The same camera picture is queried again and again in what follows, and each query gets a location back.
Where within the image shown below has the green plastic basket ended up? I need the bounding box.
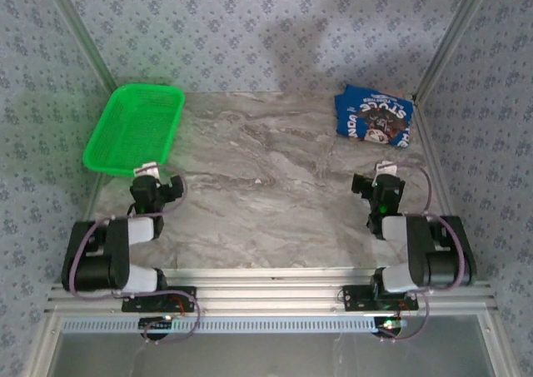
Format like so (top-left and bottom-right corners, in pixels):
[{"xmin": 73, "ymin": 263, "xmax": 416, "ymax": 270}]
[{"xmin": 82, "ymin": 83, "xmax": 187, "ymax": 179}]

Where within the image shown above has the blue printed t-shirt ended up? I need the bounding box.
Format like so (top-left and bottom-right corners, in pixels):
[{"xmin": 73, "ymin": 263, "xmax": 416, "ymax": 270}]
[{"xmin": 333, "ymin": 83, "xmax": 415, "ymax": 150}]

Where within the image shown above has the black controller board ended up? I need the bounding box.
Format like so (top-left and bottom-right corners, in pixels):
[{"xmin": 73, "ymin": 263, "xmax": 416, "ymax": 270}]
[
  {"xmin": 373, "ymin": 316, "xmax": 408, "ymax": 338},
  {"xmin": 138, "ymin": 315, "xmax": 175, "ymax": 330}
]

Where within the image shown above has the grey metal panel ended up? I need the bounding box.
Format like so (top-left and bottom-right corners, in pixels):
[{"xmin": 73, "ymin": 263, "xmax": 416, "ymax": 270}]
[{"xmin": 48, "ymin": 314, "xmax": 497, "ymax": 377}]

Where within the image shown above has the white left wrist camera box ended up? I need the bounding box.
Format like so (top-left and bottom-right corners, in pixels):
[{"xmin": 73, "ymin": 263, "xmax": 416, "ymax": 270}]
[{"xmin": 132, "ymin": 162, "xmax": 162, "ymax": 179}]

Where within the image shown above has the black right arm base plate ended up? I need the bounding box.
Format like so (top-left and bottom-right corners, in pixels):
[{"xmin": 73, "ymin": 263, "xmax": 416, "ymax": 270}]
[{"xmin": 341, "ymin": 284, "xmax": 420, "ymax": 313}]

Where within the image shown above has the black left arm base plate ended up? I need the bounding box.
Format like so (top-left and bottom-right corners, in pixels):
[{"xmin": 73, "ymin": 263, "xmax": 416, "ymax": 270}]
[{"xmin": 121, "ymin": 285, "xmax": 198, "ymax": 314}]

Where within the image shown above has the aluminium mounting rail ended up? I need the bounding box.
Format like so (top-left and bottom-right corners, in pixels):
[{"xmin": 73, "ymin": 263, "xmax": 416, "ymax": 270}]
[{"xmin": 44, "ymin": 265, "xmax": 500, "ymax": 316}]

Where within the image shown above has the aluminium frame post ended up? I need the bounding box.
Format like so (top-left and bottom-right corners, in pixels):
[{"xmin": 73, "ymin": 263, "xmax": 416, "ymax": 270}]
[
  {"xmin": 411, "ymin": 0, "xmax": 497, "ymax": 104},
  {"xmin": 40, "ymin": 0, "xmax": 127, "ymax": 97}
]

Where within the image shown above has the grey slotted cable duct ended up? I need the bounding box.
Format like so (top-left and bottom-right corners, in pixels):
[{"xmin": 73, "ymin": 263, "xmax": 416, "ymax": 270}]
[{"xmin": 61, "ymin": 315, "xmax": 401, "ymax": 335}]

